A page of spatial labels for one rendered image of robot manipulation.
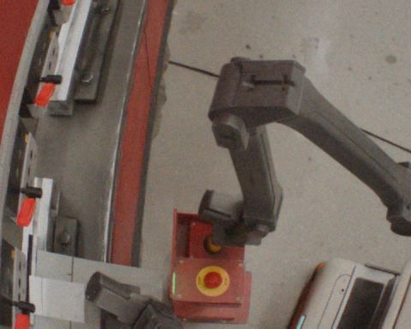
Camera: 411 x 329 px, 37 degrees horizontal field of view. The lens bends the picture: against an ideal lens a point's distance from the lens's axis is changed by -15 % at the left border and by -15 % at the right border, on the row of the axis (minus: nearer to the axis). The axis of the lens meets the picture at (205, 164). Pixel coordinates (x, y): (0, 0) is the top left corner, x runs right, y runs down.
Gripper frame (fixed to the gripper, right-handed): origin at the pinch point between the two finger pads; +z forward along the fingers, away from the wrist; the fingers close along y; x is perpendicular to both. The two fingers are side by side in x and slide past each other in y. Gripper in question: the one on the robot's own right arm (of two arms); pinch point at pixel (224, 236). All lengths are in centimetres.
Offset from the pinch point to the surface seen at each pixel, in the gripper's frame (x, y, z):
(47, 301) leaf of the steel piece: 20.9, 39.3, -10.7
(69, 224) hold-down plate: 2.1, 34.1, -1.9
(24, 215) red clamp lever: 10, 44, -41
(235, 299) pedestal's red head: 14.2, -3.7, 1.4
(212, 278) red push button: 9.7, 2.3, -0.2
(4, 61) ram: -9, 50, -57
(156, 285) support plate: 14.4, 17.4, -16.0
